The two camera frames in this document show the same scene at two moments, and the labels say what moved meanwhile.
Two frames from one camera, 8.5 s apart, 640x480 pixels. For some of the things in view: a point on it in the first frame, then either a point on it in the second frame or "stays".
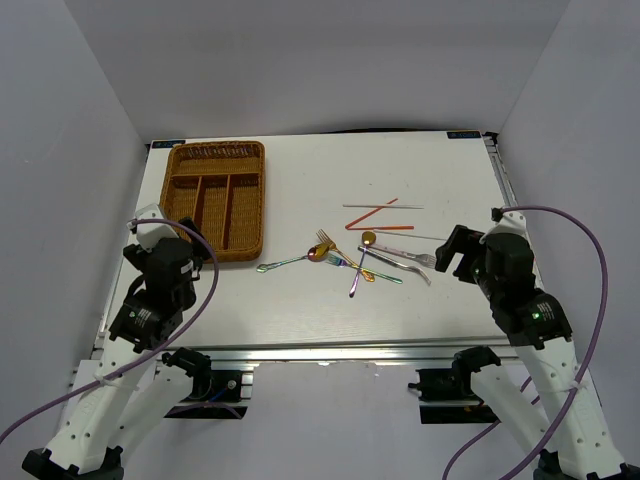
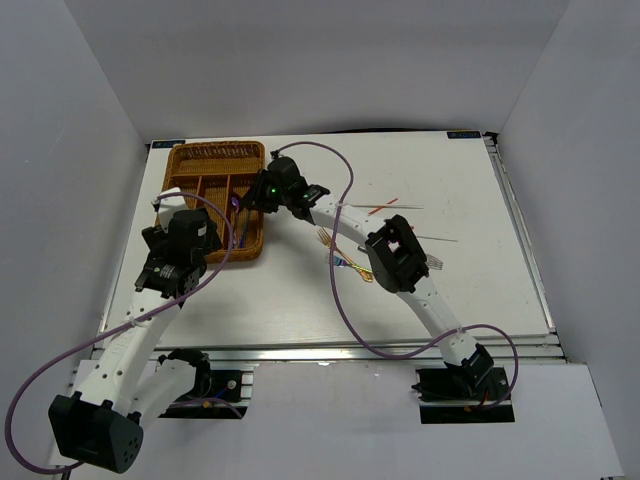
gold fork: x=332 y=245 stays
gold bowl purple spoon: x=368 y=238 to x=235 y=204
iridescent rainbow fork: x=342 y=263 stays
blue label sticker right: x=463 y=134 stays
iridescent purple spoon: x=317 y=253 to x=244 y=231
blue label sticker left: x=166 y=143 stays
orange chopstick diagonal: x=369 y=214 stays
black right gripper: x=465 y=241 to x=254 y=199
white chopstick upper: x=386 y=206 stays
